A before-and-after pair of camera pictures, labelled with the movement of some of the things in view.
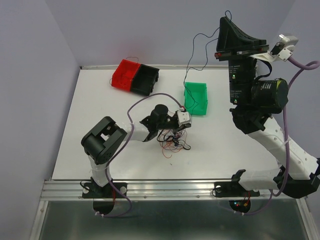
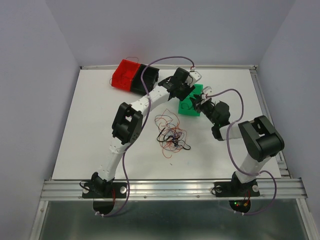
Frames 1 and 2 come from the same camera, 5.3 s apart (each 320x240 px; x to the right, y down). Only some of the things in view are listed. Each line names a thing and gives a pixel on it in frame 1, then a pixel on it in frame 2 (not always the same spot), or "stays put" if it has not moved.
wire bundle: x=172 y=141 stays put
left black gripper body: x=171 y=123 → x=185 y=89
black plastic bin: x=143 y=79 stays put
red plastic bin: x=122 y=77 stays put
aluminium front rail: x=176 y=190 stays put
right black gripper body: x=237 y=59 → x=206 y=107
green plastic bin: x=195 y=98 stays put
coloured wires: x=186 y=69 → x=183 y=103
